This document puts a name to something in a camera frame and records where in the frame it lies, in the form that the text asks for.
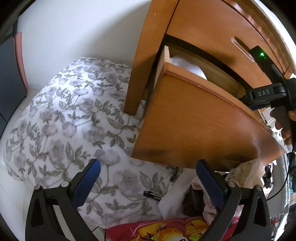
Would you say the black cable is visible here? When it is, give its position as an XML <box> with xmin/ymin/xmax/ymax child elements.
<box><xmin>270</xmin><ymin>144</ymin><xmax>296</xmax><ymax>200</ymax></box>

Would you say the pink and white garment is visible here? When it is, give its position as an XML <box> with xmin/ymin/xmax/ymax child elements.
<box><xmin>189</xmin><ymin>176</ymin><xmax>223</xmax><ymax>224</ymax></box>

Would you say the grey floral blanket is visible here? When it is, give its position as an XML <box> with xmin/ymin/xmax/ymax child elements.
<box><xmin>4</xmin><ymin>58</ymin><xmax>184</xmax><ymax>230</ymax></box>

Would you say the red printed blanket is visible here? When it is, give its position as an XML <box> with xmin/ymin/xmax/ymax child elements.
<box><xmin>105</xmin><ymin>216</ymin><xmax>239</xmax><ymax>241</ymax></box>

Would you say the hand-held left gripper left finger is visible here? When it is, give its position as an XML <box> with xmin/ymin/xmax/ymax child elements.
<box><xmin>25</xmin><ymin>159</ymin><xmax>101</xmax><ymax>241</ymax></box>

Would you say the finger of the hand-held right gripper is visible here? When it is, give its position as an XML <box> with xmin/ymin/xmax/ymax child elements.
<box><xmin>238</xmin><ymin>95</ymin><xmax>262</xmax><ymax>111</ymax></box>

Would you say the shallow wooden drawer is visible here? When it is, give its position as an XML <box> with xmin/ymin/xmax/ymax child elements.
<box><xmin>165</xmin><ymin>0</ymin><xmax>292</xmax><ymax>80</ymax></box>

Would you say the deep wooden drawer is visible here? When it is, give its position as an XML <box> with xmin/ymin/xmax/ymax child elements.
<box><xmin>130</xmin><ymin>45</ymin><xmax>286</xmax><ymax>172</ymax></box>

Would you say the person's right hand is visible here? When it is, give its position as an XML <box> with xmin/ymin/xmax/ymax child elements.
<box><xmin>269</xmin><ymin>107</ymin><xmax>296</xmax><ymax>147</ymax></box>

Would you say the dark cabinet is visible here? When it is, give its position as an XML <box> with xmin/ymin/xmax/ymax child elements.
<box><xmin>0</xmin><ymin>37</ymin><xmax>28</xmax><ymax>138</ymax></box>

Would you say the cream lace underwear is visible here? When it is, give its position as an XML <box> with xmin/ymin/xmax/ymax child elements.
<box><xmin>225</xmin><ymin>158</ymin><xmax>265</xmax><ymax>189</ymax></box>

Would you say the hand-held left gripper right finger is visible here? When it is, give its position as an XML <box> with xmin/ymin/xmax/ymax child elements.
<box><xmin>196</xmin><ymin>159</ymin><xmax>272</xmax><ymax>241</ymax></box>

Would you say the white shirt with black strap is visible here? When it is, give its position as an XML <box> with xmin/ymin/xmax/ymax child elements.
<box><xmin>143</xmin><ymin>172</ymin><xmax>197</xmax><ymax>220</ymax></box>

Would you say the plain white garment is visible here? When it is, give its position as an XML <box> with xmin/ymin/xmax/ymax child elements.
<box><xmin>170</xmin><ymin>55</ymin><xmax>208</xmax><ymax>81</ymax></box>

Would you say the wooden nightstand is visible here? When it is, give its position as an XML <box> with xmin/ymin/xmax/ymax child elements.
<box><xmin>123</xmin><ymin>0</ymin><xmax>296</xmax><ymax>172</ymax></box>

